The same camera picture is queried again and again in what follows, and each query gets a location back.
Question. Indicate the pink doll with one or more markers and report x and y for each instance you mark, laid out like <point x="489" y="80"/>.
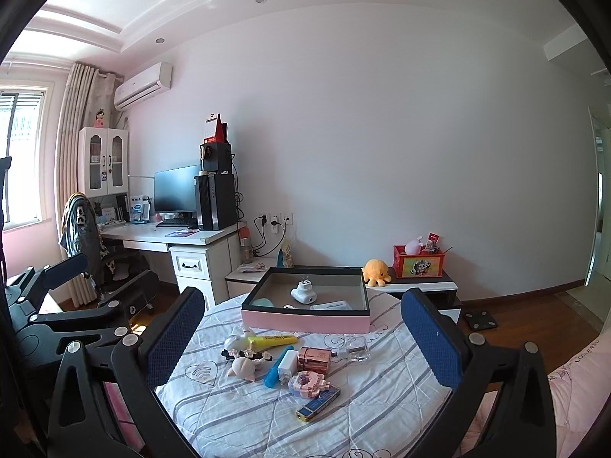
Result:
<point x="99" y="118"/>

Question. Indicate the black speaker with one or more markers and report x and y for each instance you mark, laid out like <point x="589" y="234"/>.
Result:
<point x="217" y="157"/>

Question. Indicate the red and white package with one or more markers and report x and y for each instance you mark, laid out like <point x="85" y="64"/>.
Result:
<point x="217" y="129"/>

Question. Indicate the red printed crate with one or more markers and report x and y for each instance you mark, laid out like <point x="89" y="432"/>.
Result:
<point x="420" y="266"/>

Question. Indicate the wall outlets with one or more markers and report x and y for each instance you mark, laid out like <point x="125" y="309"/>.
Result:
<point x="276" y="219"/>

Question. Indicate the white charger block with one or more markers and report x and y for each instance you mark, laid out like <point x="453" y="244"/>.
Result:
<point x="289" y="363"/>

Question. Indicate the black bathroom scale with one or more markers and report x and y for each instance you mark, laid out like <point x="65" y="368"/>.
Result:
<point x="479" y="320"/>

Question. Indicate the pink toy in crate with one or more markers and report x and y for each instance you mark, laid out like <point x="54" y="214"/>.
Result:
<point x="413" y="245"/>

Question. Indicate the clear plastic bottle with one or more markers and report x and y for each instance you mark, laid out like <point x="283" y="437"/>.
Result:
<point x="355" y="350"/>

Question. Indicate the rose gold jar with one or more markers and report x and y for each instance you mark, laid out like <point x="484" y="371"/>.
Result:
<point x="314" y="359"/>

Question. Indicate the pink pig figurine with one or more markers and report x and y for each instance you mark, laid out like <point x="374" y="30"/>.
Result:
<point x="243" y="368"/>

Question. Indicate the black hair clip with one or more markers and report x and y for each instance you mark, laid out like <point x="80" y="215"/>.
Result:
<point x="248" y="355"/>

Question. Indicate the pink bed sheet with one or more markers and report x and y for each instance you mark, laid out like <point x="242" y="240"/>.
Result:
<point x="582" y="400"/>

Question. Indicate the black computer monitor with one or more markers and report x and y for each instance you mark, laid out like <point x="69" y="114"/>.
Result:
<point x="176" y="191"/>

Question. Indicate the door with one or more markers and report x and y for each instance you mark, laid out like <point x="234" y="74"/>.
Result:
<point x="599" y="200"/>

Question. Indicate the patterned jacket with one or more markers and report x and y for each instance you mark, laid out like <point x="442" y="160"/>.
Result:
<point x="79" y="229"/>

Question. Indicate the white air conditioner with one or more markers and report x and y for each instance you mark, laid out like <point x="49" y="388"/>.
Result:
<point x="143" y="86"/>

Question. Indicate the white printed card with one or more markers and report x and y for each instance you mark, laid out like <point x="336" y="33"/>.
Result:
<point x="332" y="307"/>

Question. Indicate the white glass-door cabinet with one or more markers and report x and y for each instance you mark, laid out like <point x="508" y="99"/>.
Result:
<point x="102" y="162"/>

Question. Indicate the pink storage box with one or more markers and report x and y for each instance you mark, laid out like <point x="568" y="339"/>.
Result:
<point x="305" y="320"/>

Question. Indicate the teal round pad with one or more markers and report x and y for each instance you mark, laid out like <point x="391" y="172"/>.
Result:
<point x="261" y="302"/>

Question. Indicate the black keyboard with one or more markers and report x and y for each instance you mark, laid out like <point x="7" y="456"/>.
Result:
<point x="173" y="223"/>

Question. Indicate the orange octopus plush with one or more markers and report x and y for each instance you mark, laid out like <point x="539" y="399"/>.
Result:
<point x="376" y="272"/>

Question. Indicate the white desk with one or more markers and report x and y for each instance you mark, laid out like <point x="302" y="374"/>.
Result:
<point x="191" y="257"/>

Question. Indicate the blue plastic case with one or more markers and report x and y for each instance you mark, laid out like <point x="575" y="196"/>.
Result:
<point x="276" y="372"/>

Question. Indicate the black office chair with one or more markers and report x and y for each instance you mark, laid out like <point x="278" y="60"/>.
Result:
<point x="114" y="267"/>

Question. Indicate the blue and white snack bag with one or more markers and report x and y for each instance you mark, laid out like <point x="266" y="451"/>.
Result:
<point x="286" y="255"/>

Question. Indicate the black computer tower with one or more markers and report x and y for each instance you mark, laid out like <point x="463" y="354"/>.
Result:
<point x="217" y="203"/>

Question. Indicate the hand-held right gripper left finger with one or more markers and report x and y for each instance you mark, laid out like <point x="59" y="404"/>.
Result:
<point x="174" y="338"/>

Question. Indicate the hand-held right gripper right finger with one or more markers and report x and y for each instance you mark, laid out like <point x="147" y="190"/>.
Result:
<point x="429" y="343"/>

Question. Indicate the pink building block toy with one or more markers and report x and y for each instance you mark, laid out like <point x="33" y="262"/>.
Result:
<point x="309" y="384"/>

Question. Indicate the white nightstand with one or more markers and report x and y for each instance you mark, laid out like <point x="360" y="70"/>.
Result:
<point x="238" y="286"/>

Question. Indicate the low white side table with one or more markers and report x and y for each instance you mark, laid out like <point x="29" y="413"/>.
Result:
<point x="420" y="286"/>

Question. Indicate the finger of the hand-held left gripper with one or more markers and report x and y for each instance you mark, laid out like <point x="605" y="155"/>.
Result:
<point x="81" y="324"/>
<point x="57" y="272"/>

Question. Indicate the blue and gold lighter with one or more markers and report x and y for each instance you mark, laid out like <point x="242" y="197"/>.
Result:
<point x="317" y="404"/>

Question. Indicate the beige curtain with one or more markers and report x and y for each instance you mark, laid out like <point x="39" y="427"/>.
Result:
<point x="76" y="119"/>

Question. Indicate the pink magazine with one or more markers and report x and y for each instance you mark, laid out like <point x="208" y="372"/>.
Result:
<point x="254" y="267"/>

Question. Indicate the yellow cosmetic tube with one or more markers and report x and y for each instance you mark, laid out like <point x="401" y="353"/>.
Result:
<point x="272" y="341"/>

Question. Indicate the red card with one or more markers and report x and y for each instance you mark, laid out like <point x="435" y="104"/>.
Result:
<point x="433" y="237"/>

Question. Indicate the orange-capped bottle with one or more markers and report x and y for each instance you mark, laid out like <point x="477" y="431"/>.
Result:
<point x="245" y="245"/>

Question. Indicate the blue box on desk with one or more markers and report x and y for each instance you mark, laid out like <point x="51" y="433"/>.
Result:
<point x="140" y="212"/>

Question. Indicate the window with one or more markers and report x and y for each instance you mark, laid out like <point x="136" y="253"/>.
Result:
<point x="21" y="152"/>

